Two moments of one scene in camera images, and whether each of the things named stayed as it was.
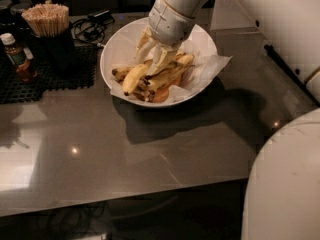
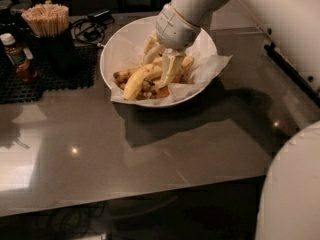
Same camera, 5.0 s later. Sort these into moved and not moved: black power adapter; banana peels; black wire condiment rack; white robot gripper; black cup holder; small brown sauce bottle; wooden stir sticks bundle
Moved: white robot gripper; banana peels
Not moved: wooden stir sticks bundle; small brown sauce bottle; black power adapter; black wire condiment rack; black cup holder
